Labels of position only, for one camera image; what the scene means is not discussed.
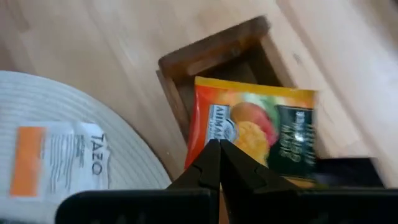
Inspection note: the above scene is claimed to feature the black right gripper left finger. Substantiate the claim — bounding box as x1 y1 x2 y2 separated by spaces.
55 138 221 224

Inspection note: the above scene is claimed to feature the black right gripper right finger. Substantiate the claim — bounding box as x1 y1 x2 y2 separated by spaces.
220 139 398 224

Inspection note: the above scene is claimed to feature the orange mango tea packet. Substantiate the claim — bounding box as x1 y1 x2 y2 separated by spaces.
183 76 318 189

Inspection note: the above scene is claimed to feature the white orange Tazo tea packet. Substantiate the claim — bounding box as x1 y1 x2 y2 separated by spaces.
8 120 112 200

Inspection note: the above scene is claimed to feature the white round woven placemat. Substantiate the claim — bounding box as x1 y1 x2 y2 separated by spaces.
0 70 172 224

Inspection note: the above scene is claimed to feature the wooden compartment tray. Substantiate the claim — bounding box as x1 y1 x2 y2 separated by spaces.
155 14 296 147

